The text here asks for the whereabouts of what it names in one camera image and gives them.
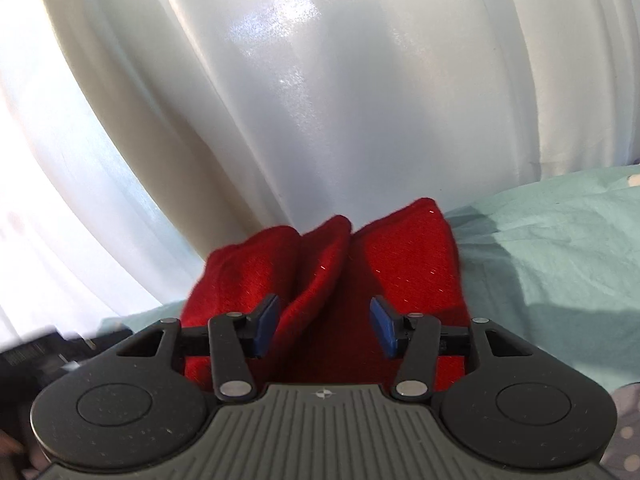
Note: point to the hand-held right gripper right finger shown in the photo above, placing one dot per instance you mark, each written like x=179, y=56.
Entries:
x=382, y=325

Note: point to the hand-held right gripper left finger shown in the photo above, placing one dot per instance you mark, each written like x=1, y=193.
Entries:
x=265, y=325

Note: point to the red knit cardigan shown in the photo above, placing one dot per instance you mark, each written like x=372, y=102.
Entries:
x=410, y=260

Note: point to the light blue printed bed sheet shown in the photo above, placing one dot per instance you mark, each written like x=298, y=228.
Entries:
x=550, y=260

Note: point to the white curtain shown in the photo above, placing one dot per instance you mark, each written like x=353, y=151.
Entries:
x=350, y=85

